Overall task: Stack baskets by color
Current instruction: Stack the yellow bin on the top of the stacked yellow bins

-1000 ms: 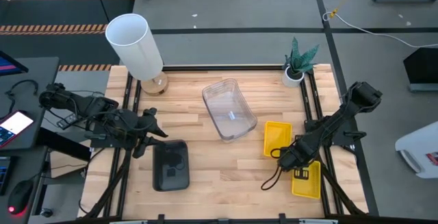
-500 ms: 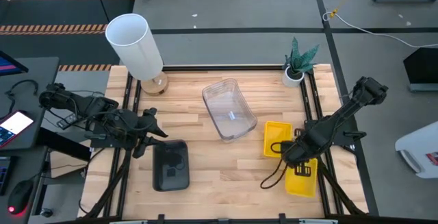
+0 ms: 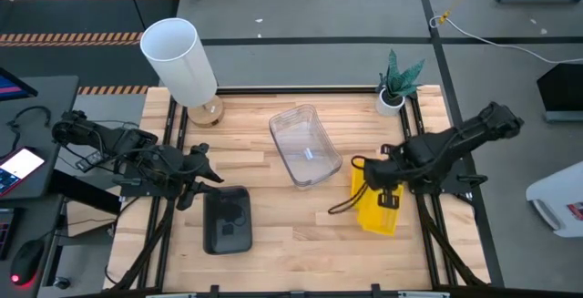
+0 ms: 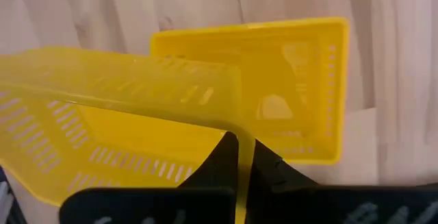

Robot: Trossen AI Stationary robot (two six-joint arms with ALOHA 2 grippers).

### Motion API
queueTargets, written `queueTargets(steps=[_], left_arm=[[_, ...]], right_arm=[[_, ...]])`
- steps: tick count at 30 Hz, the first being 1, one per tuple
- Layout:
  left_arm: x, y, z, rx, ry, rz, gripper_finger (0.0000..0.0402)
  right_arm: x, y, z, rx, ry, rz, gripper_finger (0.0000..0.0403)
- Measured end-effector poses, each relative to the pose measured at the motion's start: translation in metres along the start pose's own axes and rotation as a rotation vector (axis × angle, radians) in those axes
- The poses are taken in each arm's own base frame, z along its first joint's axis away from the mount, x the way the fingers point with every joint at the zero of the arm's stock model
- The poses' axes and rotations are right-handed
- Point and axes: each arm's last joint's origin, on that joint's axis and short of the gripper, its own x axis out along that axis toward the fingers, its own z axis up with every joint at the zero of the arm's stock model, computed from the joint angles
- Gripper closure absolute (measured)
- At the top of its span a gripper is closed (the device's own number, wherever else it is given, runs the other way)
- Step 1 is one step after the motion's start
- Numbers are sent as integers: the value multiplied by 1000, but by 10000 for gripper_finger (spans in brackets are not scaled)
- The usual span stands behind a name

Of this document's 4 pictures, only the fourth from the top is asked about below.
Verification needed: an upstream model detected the yellow plastic slotted basket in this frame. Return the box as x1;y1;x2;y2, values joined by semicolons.
0;45;257;224
149;16;350;166

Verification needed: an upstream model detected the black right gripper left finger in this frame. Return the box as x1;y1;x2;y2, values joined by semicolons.
59;131;240;224

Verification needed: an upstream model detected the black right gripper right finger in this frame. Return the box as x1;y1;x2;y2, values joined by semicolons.
246;138;438;224

